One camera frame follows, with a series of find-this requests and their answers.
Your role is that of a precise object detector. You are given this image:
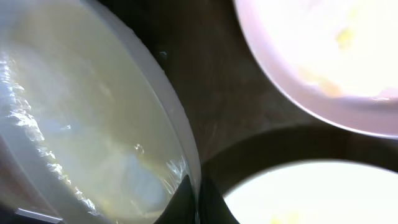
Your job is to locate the pink plate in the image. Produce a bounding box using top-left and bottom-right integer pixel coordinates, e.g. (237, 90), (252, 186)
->
(234, 0), (397, 139)

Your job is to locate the white plate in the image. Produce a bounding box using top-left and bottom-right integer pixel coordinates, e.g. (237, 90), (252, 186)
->
(223, 160), (397, 224)

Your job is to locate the dark brown serving tray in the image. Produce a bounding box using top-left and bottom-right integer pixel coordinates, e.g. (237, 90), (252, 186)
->
(104, 0), (397, 196)

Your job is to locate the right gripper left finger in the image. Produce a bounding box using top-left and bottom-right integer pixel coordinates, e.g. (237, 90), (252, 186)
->
(154, 175), (196, 224)

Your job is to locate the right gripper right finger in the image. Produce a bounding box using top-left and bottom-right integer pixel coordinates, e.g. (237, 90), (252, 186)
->
(198, 176), (239, 224)

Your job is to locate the grey plate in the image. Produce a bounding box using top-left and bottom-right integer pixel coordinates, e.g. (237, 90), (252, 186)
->
(1, 0), (201, 223)

